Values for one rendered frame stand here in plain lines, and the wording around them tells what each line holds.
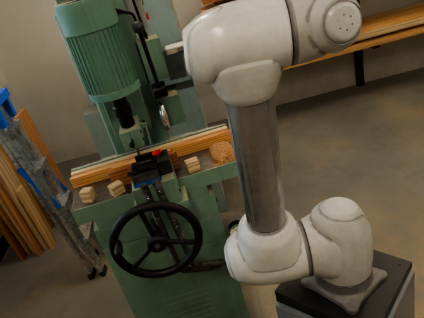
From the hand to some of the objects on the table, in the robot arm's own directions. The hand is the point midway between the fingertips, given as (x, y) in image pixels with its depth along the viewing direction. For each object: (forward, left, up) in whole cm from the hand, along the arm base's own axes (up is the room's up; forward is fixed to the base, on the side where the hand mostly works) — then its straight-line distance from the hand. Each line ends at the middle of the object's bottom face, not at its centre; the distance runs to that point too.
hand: (176, 47), depth 127 cm
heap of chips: (-4, -6, -40) cm, 41 cm away
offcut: (+18, +37, -43) cm, 59 cm away
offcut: (-2, +6, -41) cm, 41 cm away
